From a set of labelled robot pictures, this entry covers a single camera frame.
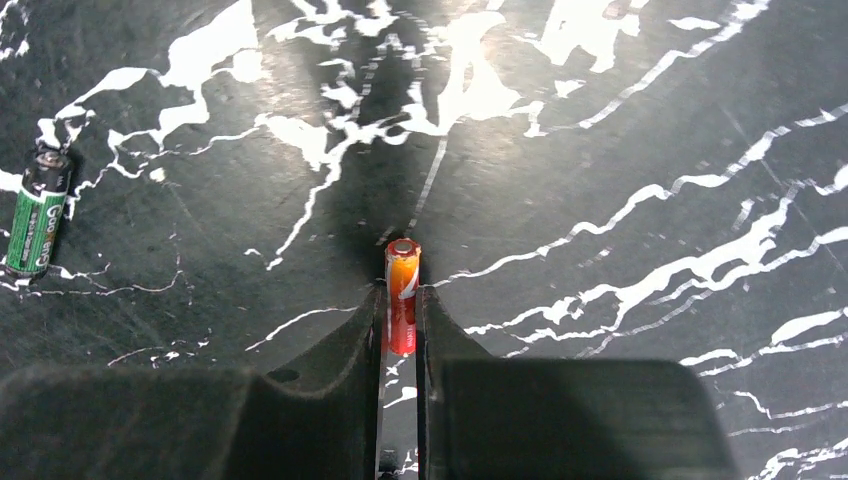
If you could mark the green battery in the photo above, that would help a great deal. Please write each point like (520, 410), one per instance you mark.
(38, 212)

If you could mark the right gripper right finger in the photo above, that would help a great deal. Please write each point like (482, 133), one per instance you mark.
(485, 417)

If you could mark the red battery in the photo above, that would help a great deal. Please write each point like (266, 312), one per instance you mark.
(402, 261)

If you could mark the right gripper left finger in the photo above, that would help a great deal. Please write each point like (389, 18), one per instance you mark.
(315, 417)

